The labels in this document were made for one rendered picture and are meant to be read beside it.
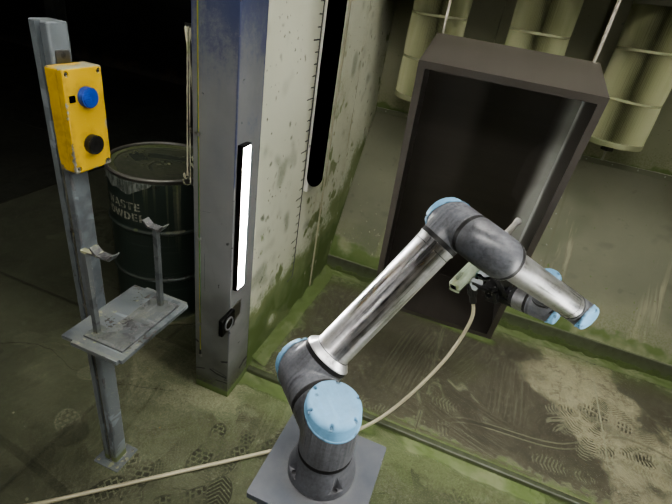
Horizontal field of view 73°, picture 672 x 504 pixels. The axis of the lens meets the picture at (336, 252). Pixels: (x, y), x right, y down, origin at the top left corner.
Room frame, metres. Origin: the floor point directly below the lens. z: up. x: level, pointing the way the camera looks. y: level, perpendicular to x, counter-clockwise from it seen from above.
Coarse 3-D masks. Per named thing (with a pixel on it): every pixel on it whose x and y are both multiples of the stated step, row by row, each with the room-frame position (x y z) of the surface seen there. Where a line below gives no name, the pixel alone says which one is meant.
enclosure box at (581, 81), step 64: (448, 64) 1.63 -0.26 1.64; (512, 64) 1.71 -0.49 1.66; (576, 64) 1.79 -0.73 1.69; (448, 128) 2.02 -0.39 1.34; (512, 128) 1.95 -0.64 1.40; (576, 128) 1.78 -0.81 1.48; (448, 192) 2.07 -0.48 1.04; (512, 192) 1.99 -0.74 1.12; (384, 256) 1.82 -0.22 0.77; (448, 320) 1.83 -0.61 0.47
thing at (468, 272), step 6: (516, 222) 1.83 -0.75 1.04; (510, 228) 1.80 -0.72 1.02; (468, 264) 1.60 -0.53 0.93; (462, 270) 1.57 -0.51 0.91; (468, 270) 1.57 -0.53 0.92; (474, 270) 1.57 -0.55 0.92; (456, 276) 1.52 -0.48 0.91; (462, 276) 1.54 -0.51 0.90; (468, 276) 1.54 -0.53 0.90; (474, 276) 1.58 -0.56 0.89; (450, 282) 1.52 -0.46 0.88; (456, 282) 1.51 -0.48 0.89; (462, 282) 1.51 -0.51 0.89; (468, 282) 1.55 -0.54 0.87; (450, 288) 1.53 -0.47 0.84; (456, 288) 1.50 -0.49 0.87; (462, 288) 1.52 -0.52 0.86; (468, 288) 1.60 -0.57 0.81; (468, 294) 1.61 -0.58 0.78; (474, 294) 1.60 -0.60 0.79; (474, 300) 1.61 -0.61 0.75
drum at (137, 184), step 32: (128, 192) 1.97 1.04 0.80; (160, 192) 1.98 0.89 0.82; (192, 192) 2.07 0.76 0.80; (128, 224) 1.98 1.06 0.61; (160, 224) 1.98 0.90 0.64; (192, 224) 2.07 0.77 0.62; (128, 256) 1.99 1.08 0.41; (192, 256) 2.07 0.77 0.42; (128, 288) 2.00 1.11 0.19; (192, 288) 2.07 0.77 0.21
